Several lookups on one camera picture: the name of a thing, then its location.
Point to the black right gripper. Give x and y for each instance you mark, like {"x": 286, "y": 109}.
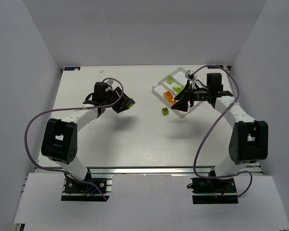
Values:
{"x": 190, "y": 95}

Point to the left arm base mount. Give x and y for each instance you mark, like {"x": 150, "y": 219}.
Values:
{"x": 76, "y": 191}

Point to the white divided sorting tray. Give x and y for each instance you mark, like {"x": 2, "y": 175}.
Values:
{"x": 162, "y": 86}

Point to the aluminium table rail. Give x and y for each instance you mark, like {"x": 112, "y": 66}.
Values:
{"x": 254, "y": 169}

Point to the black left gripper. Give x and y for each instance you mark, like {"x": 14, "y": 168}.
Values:
{"x": 120, "y": 103}

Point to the pale green square lego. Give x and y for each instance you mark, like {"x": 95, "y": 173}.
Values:
{"x": 170, "y": 80}

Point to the pale green sloped lego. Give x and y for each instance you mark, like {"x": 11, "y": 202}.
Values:
{"x": 176, "y": 87}

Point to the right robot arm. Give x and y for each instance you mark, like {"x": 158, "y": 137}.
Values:
{"x": 249, "y": 139}

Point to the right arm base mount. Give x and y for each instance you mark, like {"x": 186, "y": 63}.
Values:
{"x": 212, "y": 191}

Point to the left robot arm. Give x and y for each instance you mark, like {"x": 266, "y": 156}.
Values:
{"x": 60, "y": 141}

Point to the orange rounded lego block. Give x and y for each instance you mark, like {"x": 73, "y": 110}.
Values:
{"x": 168, "y": 96}

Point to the dark green square lego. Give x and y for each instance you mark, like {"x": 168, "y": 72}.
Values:
{"x": 165, "y": 111}

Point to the pale green double lego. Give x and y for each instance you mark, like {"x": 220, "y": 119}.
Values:
{"x": 179, "y": 89}

